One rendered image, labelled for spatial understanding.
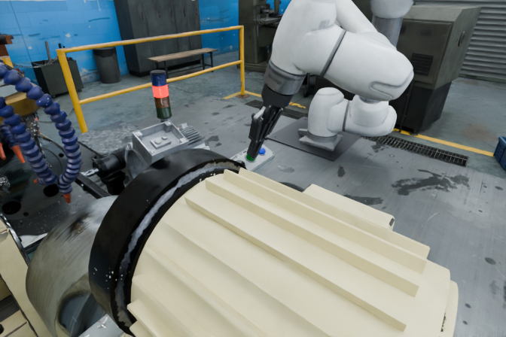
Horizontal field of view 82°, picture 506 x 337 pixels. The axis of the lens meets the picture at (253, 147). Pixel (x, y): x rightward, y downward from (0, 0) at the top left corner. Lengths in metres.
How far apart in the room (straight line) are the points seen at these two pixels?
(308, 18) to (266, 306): 0.52
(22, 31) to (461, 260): 5.80
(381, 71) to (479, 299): 0.66
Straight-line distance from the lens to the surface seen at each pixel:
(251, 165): 0.84
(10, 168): 1.01
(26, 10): 5.89
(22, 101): 0.66
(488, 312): 1.01
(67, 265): 0.54
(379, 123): 1.42
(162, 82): 1.23
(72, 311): 0.51
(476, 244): 1.19
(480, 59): 7.04
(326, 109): 1.43
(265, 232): 0.21
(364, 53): 0.62
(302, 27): 0.61
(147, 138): 0.91
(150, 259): 0.24
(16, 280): 0.72
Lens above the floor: 1.50
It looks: 28 degrees down
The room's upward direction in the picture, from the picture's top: straight up
